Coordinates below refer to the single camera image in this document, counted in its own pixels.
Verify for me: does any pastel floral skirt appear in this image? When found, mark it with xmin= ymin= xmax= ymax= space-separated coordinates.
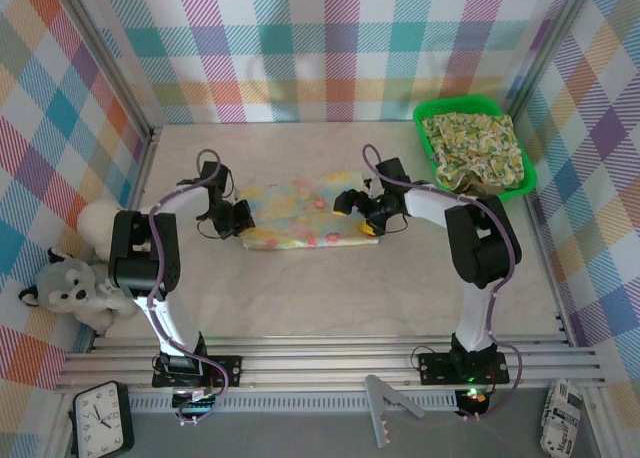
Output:
xmin=238 ymin=170 xmax=381 ymax=252

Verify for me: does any lemon print skirt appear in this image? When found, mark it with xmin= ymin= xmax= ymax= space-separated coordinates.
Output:
xmin=422 ymin=112 xmax=529 ymax=193

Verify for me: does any green plastic basket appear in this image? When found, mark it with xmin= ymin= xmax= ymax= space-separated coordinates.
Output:
xmin=413 ymin=94 xmax=539 ymax=205

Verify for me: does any white teddy bear plush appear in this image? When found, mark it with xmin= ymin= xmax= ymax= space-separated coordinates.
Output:
xmin=76 ymin=199 xmax=124 ymax=262

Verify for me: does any grey husky plush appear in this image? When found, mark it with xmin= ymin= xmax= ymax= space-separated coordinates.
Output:
xmin=18 ymin=246 xmax=139 ymax=335

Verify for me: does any grey toothed plastic tool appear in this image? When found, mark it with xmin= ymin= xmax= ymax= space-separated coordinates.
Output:
xmin=363 ymin=374 xmax=428 ymax=450

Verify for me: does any black alarm clock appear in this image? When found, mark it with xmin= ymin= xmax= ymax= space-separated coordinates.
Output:
xmin=72 ymin=380 xmax=136 ymax=458

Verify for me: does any newspaper print pouch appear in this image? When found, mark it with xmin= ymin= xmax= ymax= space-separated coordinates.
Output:
xmin=538 ymin=377 xmax=584 ymax=458

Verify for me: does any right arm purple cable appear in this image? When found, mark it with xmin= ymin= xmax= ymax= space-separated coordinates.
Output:
xmin=361 ymin=144 xmax=525 ymax=422

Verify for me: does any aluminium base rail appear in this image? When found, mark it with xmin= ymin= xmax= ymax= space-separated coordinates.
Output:
xmin=54 ymin=335 xmax=609 ymax=395

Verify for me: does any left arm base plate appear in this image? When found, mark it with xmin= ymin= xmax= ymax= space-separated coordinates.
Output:
xmin=151 ymin=353 xmax=244 ymax=390

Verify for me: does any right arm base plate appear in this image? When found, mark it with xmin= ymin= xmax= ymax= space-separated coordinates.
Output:
xmin=417 ymin=351 xmax=511 ymax=386

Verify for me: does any grey slotted cable duct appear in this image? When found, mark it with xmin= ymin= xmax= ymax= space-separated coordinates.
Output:
xmin=127 ymin=395 xmax=461 ymax=413

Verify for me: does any aluminium corner post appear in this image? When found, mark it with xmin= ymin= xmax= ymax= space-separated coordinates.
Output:
xmin=52 ymin=0 xmax=162 ymax=142
xmin=503 ymin=0 xmax=597 ymax=124

